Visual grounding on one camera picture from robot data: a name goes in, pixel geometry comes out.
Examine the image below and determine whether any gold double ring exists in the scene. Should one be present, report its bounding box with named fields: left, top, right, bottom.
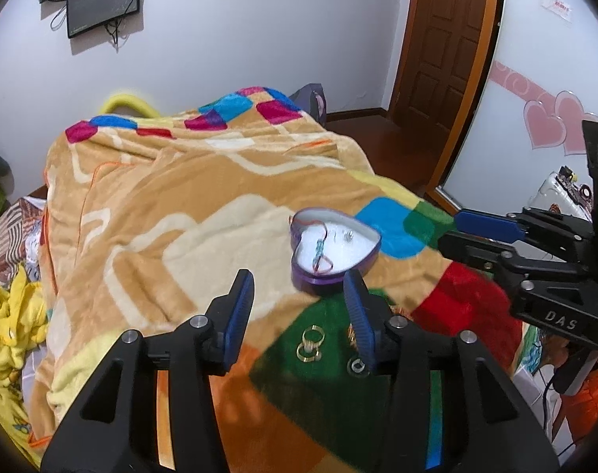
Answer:
left=295, top=324, right=327, bottom=364

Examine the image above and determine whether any red string with blue beads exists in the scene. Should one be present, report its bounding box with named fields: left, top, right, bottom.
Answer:
left=292, top=218, right=335, bottom=276

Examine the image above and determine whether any yellow cloth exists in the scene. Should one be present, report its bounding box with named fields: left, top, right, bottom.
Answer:
left=0, top=266, right=49, bottom=467

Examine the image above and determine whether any white wardrobe with hearts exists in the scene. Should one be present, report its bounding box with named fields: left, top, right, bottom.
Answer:
left=442, top=0, right=598, bottom=214

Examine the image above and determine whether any purple heart-shaped tin box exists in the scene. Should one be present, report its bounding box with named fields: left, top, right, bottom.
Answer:
left=290, top=207, right=381, bottom=296

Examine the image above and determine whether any striped patterned cloth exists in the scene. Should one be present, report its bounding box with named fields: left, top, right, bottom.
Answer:
left=0, top=197, right=45, bottom=288

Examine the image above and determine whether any brown wooden door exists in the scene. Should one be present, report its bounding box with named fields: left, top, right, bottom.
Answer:
left=388, top=0, right=499, bottom=193

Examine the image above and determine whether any grey purple bag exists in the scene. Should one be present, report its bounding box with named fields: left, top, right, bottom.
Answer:
left=290, top=83, right=327, bottom=127

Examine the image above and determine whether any yellow curved pillow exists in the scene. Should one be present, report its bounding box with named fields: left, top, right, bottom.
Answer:
left=99, top=93, right=162, bottom=119

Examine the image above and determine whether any small wall monitor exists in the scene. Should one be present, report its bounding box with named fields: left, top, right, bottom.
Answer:
left=66, top=0, right=141, bottom=39

